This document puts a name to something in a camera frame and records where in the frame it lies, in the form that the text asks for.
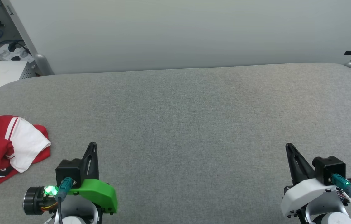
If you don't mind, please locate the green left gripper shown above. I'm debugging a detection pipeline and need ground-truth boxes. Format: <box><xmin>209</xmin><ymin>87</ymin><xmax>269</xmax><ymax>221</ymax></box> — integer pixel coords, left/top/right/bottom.
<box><xmin>23</xmin><ymin>142</ymin><xmax>118</xmax><ymax>216</ymax></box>

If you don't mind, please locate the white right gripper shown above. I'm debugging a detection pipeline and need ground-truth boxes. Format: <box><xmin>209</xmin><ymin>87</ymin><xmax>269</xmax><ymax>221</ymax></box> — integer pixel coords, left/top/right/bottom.
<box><xmin>280</xmin><ymin>143</ymin><xmax>351</xmax><ymax>218</ymax></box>

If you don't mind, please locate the white metal equipment box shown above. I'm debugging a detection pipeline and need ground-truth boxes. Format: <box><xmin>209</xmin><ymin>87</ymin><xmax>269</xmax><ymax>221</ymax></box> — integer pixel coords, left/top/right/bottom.
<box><xmin>0</xmin><ymin>60</ymin><xmax>37</xmax><ymax>122</ymax></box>

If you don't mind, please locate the white power strip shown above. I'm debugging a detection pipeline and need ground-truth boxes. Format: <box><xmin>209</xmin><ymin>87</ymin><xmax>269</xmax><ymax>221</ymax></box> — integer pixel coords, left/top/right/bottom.
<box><xmin>0</xmin><ymin>44</ymin><xmax>35</xmax><ymax>62</ymax></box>

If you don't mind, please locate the white partition panel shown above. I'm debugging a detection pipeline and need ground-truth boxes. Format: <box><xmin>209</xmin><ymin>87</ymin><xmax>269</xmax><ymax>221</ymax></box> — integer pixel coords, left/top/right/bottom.
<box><xmin>7</xmin><ymin>0</ymin><xmax>351</xmax><ymax>75</ymax></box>

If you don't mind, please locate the teal plug black left cable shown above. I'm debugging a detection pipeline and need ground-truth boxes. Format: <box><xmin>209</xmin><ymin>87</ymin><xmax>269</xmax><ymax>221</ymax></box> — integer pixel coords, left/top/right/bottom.
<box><xmin>55</xmin><ymin>177</ymin><xmax>74</xmax><ymax>224</ymax></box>

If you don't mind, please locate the aluminium frame post with foot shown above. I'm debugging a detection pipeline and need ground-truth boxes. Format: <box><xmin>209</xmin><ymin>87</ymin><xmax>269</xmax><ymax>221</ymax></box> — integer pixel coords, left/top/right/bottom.
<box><xmin>0</xmin><ymin>0</ymin><xmax>54</xmax><ymax>76</ymax></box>

